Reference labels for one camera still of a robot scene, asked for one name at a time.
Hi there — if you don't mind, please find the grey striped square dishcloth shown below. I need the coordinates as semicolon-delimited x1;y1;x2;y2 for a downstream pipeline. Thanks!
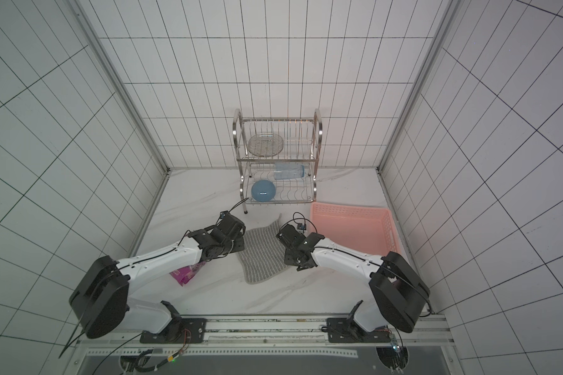
238;216;289;285

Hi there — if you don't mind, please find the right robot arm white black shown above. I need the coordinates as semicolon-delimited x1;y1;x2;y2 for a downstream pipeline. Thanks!
276;223;430;343

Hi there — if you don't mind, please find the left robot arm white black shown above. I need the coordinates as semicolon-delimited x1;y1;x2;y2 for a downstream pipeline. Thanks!
69;211;246;343

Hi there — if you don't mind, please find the magenta snack bag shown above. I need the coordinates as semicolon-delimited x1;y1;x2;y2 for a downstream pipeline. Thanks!
170;262;206;286

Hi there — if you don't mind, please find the blue bowl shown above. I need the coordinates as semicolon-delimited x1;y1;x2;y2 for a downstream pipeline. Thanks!
251;180;276;203

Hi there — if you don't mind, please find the pink plastic basket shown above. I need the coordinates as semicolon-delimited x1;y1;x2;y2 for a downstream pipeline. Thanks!
310;202;401;256

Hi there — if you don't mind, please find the clear plastic bottle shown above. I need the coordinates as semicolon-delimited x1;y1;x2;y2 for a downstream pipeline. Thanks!
274;162;305;181

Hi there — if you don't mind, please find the steel two-tier dish rack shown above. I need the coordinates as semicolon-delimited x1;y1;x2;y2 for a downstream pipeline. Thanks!
231;109;324;213

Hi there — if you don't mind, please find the clear glass plate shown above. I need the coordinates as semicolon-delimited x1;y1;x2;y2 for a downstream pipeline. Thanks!
247;134;284;158

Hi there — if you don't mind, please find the aluminium mounting rail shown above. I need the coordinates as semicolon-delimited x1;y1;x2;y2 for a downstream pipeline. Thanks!
75;314;455;351

